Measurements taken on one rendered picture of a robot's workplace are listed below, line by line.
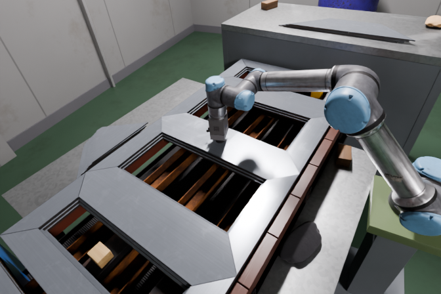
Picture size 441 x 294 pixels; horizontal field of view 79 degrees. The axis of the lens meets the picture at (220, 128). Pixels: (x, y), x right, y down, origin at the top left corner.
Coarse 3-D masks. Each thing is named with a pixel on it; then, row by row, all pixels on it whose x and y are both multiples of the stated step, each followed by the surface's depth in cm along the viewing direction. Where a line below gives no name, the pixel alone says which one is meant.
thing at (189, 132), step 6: (198, 120) 134; (204, 120) 134; (192, 126) 131; (198, 126) 130; (204, 126) 130; (180, 132) 128; (186, 132) 128; (192, 132) 127; (198, 132) 127; (180, 138) 124; (186, 138) 124
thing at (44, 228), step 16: (192, 112) 143; (272, 112) 139; (288, 112) 135; (176, 144) 125; (128, 160) 117; (208, 160) 116; (224, 160) 111; (256, 176) 105; (160, 192) 102; (256, 192) 100; (288, 192) 98; (64, 208) 99; (48, 224) 95; (112, 224) 93; (128, 240) 89; (144, 256) 84; (240, 272) 79
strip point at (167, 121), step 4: (164, 116) 139; (168, 116) 139; (172, 116) 139; (176, 116) 138; (180, 116) 138; (164, 120) 136; (168, 120) 136; (172, 120) 136; (176, 120) 136; (164, 124) 134; (168, 124) 134; (164, 128) 131
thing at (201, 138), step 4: (208, 124) 131; (204, 128) 129; (200, 132) 127; (204, 132) 126; (196, 136) 124; (200, 136) 124; (204, 136) 123; (208, 136) 123; (192, 140) 122; (196, 140) 122; (200, 140) 122; (204, 140) 121; (208, 140) 121; (192, 144) 120; (196, 144) 120; (200, 144) 119; (204, 144) 119; (200, 148) 117
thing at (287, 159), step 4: (288, 152) 112; (284, 156) 111; (288, 156) 110; (284, 160) 109; (288, 160) 109; (292, 160) 109; (280, 164) 107; (284, 164) 107; (288, 164) 107; (292, 164) 107; (276, 168) 106; (280, 168) 106; (284, 168) 106; (288, 168) 106; (292, 168) 105; (276, 172) 104; (280, 172) 104; (284, 172) 104; (288, 172) 104; (272, 176) 103; (276, 176) 103; (280, 176) 103; (284, 176) 103
